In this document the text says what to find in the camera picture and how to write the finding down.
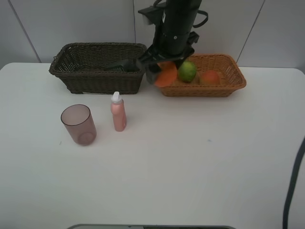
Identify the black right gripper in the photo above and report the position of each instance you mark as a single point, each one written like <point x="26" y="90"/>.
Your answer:
<point x="166" y="48"/>

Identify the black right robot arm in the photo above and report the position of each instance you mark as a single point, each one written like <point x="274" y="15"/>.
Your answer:
<point x="179" y="17"/>

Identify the green lime fruit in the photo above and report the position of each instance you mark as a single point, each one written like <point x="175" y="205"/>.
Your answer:
<point x="187" y="72"/>

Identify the red orange peach fruit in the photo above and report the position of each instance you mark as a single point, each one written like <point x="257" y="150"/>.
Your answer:
<point x="209" y="77"/>

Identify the dark brown wicker basket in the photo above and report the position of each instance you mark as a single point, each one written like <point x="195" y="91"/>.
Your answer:
<point x="82" y="66"/>

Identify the pink bottle white cap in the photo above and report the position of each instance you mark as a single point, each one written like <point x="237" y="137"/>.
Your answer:
<point x="118" y="112"/>

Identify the translucent pink plastic cup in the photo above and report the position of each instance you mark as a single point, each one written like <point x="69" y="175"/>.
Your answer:
<point x="79" y="123"/>

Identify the dark green pump bottle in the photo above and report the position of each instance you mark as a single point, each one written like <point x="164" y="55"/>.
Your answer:
<point x="122" y="66"/>

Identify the light orange wicker basket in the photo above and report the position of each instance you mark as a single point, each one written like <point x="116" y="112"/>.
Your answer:
<point x="230" y="76"/>

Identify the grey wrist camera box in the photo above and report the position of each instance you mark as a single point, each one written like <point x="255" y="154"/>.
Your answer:
<point x="153" y="14"/>

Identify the orange tangerine fruit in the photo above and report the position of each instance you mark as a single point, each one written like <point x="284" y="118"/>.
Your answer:
<point x="167" y="75"/>

